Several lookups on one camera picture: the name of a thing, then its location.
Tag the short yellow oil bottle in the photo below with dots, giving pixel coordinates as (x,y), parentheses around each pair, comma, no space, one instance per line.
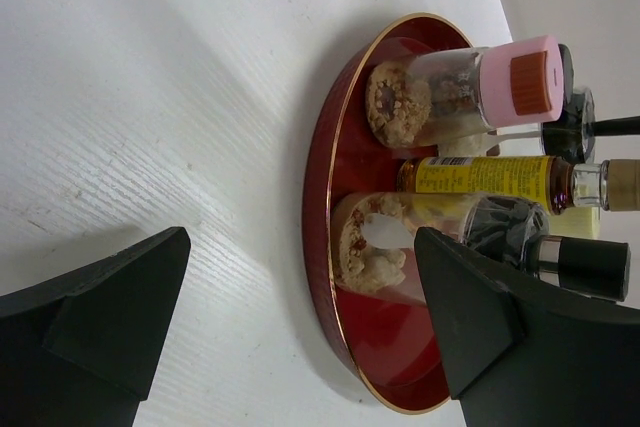
(552,182)

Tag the cream cap salt shaker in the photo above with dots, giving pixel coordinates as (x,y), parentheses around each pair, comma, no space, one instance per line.
(581,222)

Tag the pink cap spice jar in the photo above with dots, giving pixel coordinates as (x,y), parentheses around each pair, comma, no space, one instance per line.
(421,100)

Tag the red round lacquer tray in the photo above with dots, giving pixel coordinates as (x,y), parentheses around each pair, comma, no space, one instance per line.
(389,346)

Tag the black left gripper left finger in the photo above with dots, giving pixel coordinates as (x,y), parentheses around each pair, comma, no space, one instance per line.
(82,349)

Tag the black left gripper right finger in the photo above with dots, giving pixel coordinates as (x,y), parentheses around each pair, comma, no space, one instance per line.
(519,352)

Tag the black cap pepper grinder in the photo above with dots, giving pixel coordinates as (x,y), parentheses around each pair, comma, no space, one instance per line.
(571,137)

